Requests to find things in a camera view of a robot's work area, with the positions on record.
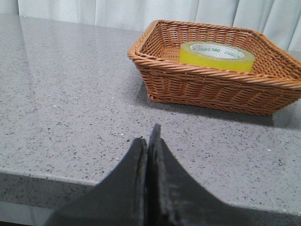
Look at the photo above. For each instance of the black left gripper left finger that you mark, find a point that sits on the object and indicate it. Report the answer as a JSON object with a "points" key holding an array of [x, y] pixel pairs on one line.
{"points": [[119, 200]]}

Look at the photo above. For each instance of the white curtain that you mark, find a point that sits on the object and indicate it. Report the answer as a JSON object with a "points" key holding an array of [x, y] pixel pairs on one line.
{"points": [[279, 20]]}

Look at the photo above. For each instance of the brown wicker basket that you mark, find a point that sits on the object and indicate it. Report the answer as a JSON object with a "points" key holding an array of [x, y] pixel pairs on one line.
{"points": [[273, 83]]}

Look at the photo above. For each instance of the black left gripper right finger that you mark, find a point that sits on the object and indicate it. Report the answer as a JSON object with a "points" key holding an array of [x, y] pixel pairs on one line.
{"points": [[176, 199]]}

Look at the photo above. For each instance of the yellow tape roll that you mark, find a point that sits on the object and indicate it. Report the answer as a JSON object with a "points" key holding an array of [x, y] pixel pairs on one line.
{"points": [[216, 55]]}

